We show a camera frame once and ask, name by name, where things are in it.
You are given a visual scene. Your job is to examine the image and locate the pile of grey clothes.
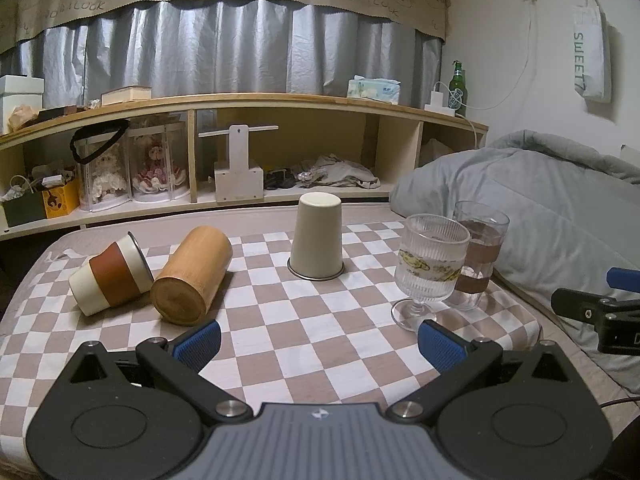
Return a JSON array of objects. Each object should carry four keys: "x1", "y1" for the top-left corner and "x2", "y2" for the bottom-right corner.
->
[{"x1": 294, "y1": 154, "x2": 382, "y2": 191}]

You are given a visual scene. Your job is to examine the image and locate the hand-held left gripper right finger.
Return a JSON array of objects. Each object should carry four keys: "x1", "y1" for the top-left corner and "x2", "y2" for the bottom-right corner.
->
[{"x1": 389, "y1": 319, "x2": 576, "y2": 423}]

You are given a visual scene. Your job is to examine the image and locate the white hanging tote bag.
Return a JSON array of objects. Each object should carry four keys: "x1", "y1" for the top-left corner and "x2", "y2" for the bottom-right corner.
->
[{"x1": 571, "y1": 0, "x2": 614, "y2": 105}]

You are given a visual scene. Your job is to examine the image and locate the ribbed glass goblet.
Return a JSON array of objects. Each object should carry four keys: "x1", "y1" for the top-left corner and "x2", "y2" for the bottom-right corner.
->
[{"x1": 390, "y1": 213, "x2": 472, "y2": 332}]

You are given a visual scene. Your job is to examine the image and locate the glass tumbler with brown band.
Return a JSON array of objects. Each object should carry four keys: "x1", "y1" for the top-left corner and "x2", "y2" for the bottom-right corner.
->
[{"x1": 445, "y1": 200, "x2": 511, "y2": 312}]

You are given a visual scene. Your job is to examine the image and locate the grey curtain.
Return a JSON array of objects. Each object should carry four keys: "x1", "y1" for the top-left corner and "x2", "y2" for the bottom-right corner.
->
[{"x1": 0, "y1": 0, "x2": 446, "y2": 112}]

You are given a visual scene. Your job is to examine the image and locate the yellow box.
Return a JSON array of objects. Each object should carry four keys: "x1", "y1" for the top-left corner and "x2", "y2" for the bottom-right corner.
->
[{"x1": 41, "y1": 177, "x2": 82, "y2": 220}]

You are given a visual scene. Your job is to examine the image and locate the black cable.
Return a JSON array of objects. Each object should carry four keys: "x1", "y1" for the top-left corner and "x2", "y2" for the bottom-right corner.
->
[{"x1": 599, "y1": 396, "x2": 640, "y2": 411}]

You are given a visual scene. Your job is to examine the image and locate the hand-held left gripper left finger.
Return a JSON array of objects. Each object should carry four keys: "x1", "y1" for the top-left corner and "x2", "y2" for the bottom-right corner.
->
[{"x1": 65, "y1": 320, "x2": 253, "y2": 423}]

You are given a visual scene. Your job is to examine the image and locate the wooden shelf unit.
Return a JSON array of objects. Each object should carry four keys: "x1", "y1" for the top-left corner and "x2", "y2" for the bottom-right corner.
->
[{"x1": 0, "y1": 92, "x2": 490, "y2": 242}]

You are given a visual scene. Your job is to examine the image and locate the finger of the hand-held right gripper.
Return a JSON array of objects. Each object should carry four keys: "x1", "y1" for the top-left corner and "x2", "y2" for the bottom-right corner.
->
[
  {"x1": 606, "y1": 267, "x2": 640, "y2": 292},
  {"x1": 551, "y1": 287, "x2": 607, "y2": 322}
]

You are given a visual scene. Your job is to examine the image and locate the bamboo wooden cup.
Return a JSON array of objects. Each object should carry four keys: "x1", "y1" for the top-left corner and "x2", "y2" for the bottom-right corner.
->
[{"x1": 150, "y1": 225, "x2": 234, "y2": 325}]

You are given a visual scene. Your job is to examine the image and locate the brown and cream cup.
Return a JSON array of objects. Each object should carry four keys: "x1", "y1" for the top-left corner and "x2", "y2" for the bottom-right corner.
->
[{"x1": 68, "y1": 232, "x2": 155, "y2": 317}]

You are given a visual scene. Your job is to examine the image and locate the cream book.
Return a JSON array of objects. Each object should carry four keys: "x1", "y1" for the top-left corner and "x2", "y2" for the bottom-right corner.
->
[{"x1": 101, "y1": 85, "x2": 153, "y2": 107}]

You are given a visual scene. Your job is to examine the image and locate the grey duvet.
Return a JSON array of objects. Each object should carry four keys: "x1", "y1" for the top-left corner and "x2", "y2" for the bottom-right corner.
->
[{"x1": 389, "y1": 129, "x2": 640, "y2": 392}]

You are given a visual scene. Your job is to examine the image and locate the black hair band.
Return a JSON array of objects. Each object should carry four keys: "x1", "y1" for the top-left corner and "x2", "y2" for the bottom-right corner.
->
[{"x1": 68, "y1": 118, "x2": 132, "y2": 165}]

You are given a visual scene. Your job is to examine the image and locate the white box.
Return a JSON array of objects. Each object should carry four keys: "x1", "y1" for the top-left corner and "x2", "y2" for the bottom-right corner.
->
[{"x1": 0, "y1": 74, "x2": 45, "y2": 136}]

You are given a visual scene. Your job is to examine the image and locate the green glass bottle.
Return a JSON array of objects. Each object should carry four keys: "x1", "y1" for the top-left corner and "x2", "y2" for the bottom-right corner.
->
[{"x1": 448, "y1": 59, "x2": 468, "y2": 117}]

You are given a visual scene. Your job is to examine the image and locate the tissue pack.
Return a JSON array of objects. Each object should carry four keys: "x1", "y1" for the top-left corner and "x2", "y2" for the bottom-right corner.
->
[{"x1": 346, "y1": 75, "x2": 403, "y2": 106}]

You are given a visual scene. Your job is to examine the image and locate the doll in clear case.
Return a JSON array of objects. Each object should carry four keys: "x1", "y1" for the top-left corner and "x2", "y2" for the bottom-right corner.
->
[
  {"x1": 74, "y1": 129, "x2": 132, "y2": 212},
  {"x1": 127, "y1": 119, "x2": 194, "y2": 205}
]

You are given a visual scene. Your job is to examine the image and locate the green gift bag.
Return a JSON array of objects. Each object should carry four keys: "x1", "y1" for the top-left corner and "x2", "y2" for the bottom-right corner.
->
[{"x1": 0, "y1": 175, "x2": 47, "y2": 229}]

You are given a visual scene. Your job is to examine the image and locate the white cable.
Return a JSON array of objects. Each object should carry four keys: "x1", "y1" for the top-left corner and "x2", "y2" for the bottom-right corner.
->
[{"x1": 434, "y1": 0, "x2": 539, "y2": 150}]

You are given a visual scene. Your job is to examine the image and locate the beige checkered cloth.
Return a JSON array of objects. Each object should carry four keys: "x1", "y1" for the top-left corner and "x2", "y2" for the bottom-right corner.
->
[{"x1": 0, "y1": 217, "x2": 544, "y2": 476}]

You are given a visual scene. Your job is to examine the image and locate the white wooden stand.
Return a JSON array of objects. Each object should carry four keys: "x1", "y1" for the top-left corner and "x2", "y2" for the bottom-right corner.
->
[{"x1": 198, "y1": 123, "x2": 279, "y2": 205}]

